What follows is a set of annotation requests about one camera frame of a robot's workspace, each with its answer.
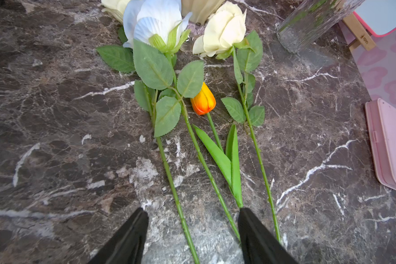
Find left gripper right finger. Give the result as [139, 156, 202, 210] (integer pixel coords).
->
[238, 207, 298, 264]

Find whiteboard with pink frame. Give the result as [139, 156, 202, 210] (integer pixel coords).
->
[353, 0, 396, 37]

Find cream rose centre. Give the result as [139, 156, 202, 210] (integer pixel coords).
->
[192, 1, 281, 239]

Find wooden easel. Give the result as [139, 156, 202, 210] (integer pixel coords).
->
[343, 13, 376, 51]

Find clear glass vase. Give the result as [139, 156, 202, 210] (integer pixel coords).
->
[277, 0, 364, 53]

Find pink pencil case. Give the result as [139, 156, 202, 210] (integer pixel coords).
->
[365, 99, 396, 190]

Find orange tulip bud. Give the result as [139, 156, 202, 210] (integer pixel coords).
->
[189, 81, 244, 209]

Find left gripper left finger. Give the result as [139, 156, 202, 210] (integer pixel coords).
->
[88, 207, 149, 264]

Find yellow flared vase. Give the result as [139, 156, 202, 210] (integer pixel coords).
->
[181, 0, 225, 25]

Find cream rose left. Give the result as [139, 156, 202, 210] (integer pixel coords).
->
[98, 1, 200, 264]

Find pale blue rose left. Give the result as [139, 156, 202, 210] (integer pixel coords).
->
[97, 1, 239, 235]

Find cream rose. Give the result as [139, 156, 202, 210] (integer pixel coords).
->
[192, 1, 281, 239]
[98, 1, 200, 264]

